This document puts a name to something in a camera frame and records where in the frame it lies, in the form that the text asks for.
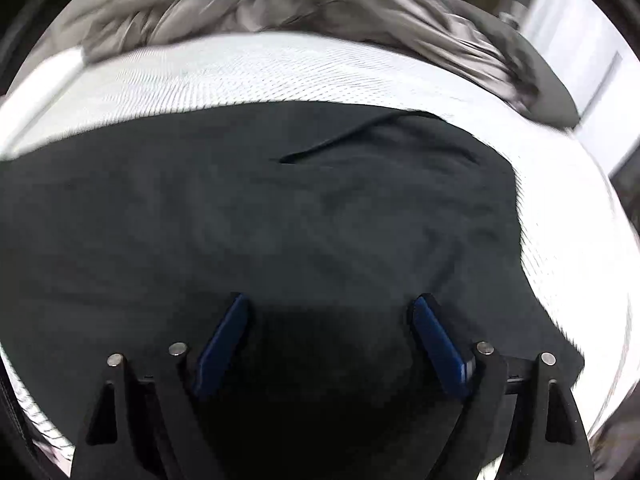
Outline black pants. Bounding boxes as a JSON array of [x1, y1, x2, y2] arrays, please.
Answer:
[[1, 102, 585, 478]]

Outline white dotted mattress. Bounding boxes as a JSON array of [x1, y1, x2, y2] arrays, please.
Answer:
[[0, 29, 640, 476]]

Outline grey rumpled duvet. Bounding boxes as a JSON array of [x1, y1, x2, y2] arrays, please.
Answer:
[[81, 0, 579, 129]]

